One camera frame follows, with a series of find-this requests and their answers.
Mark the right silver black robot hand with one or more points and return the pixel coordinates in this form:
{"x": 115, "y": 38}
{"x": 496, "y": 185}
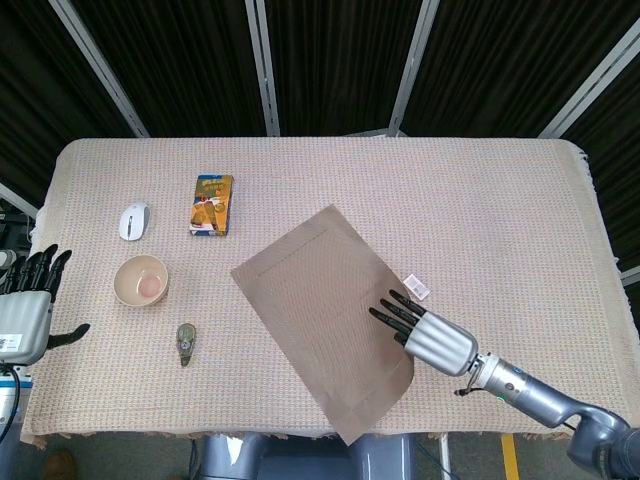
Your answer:
{"x": 442, "y": 345}

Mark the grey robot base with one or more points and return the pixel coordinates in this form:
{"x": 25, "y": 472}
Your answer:
{"x": 280, "y": 460}

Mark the white table leg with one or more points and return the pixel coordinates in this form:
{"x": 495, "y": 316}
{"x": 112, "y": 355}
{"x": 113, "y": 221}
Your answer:
{"x": 444, "y": 457}

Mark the brown woven placemat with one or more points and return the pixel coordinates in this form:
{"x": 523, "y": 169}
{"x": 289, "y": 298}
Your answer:
{"x": 310, "y": 300}

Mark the white frame post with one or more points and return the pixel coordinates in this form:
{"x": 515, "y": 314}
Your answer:
{"x": 590, "y": 85}
{"x": 17, "y": 199}
{"x": 412, "y": 70}
{"x": 264, "y": 70}
{"x": 100, "y": 70}

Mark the brown shoe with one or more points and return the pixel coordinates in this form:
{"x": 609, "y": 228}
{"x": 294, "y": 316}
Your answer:
{"x": 61, "y": 465}

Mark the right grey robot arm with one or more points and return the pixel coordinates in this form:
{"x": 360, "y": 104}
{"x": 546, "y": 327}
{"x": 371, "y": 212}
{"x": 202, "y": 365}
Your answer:
{"x": 530, "y": 395}

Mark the small white box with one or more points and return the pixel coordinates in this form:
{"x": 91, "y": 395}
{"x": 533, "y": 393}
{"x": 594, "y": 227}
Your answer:
{"x": 418, "y": 286}

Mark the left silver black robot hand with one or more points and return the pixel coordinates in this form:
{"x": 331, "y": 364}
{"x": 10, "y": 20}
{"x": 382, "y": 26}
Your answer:
{"x": 22, "y": 320}

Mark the orange blue snack box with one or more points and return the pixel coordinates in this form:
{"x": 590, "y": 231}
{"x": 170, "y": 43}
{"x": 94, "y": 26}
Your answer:
{"x": 211, "y": 205}

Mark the beige woven tablecloth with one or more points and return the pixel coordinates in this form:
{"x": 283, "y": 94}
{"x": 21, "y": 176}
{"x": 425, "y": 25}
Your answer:
{"x": 475, "y": 210}

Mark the green correction tape dispenser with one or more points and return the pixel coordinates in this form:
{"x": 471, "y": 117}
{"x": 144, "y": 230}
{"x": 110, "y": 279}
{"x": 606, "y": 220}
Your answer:
{"x": 185, "y": 342}

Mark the beige pink bowl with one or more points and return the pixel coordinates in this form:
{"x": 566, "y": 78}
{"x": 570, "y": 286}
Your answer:
{"x": 127, "y": 280}

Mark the white computer mouse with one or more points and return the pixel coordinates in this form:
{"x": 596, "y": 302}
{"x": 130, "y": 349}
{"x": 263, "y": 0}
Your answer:
{"x": 134, "y": 221}

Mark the dark curtain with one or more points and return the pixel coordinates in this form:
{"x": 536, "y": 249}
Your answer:
{"x": 340, "y": 60}

